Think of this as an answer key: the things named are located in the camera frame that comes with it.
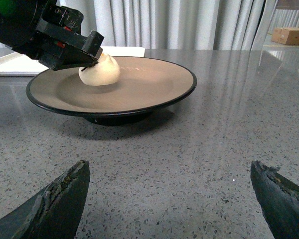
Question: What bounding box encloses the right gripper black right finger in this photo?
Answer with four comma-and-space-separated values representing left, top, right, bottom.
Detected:
251, 161, 299, 239

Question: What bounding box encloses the grey pleated curtain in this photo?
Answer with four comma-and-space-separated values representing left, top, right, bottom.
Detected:
56, 0, 299, 50

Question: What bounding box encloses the brown cardboard box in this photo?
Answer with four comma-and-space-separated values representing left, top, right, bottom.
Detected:
271, 27, 299, 45

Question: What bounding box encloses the white steamed bun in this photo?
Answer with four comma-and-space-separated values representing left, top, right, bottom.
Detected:
78, 53, 120, 86

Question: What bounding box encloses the beige plate with black rim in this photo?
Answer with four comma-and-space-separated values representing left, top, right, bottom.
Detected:
26, 56, 197, 125

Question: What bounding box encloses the white plastic tray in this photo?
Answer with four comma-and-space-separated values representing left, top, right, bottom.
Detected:
0, 46, 145, 77

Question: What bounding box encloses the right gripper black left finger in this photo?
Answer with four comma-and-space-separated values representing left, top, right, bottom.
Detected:
0, 160, 90, 239

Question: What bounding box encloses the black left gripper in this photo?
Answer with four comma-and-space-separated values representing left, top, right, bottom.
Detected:
0, 0, 104, 71

